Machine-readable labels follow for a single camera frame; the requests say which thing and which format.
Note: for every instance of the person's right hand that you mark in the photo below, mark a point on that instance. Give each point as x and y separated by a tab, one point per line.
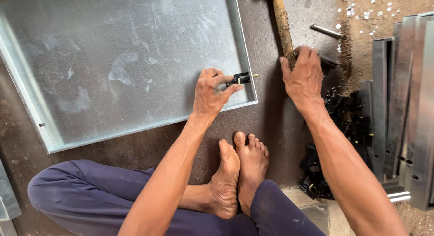
305	80

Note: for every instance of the person's left hand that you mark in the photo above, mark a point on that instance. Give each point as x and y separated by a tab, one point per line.
207	97

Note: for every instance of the black sliding latch bolt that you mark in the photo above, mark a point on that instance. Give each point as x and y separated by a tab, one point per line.
241	79

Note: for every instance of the dark steel rod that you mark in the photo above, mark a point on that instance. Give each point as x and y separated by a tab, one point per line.
329	61

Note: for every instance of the shiny steel rod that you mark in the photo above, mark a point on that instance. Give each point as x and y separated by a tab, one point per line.
326	31

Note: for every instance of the pile of black latch bolts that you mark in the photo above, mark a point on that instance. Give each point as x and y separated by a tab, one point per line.
342	127

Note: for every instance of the person's right foot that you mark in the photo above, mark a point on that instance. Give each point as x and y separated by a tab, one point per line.
251	164

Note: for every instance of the person's foot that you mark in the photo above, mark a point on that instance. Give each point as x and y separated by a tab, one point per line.
225	185
251	164

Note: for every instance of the scattered small metal discs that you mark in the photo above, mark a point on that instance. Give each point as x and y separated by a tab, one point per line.
364	14

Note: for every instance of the person's left foot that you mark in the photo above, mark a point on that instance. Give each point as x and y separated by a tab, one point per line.
225	185

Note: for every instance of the large galvanized sheet metal tray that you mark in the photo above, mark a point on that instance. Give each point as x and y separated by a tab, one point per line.
112	66

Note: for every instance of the stack of galvanized metal channels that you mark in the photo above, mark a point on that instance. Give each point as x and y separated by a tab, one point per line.
413	110

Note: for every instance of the person's purple trousers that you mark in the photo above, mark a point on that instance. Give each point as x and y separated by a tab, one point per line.
101	195

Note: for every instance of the short shiny metal tube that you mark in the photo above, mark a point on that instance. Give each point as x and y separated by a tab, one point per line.
399	196

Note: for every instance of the grey sheet metal piece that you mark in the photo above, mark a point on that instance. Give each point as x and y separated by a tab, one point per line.
7	202

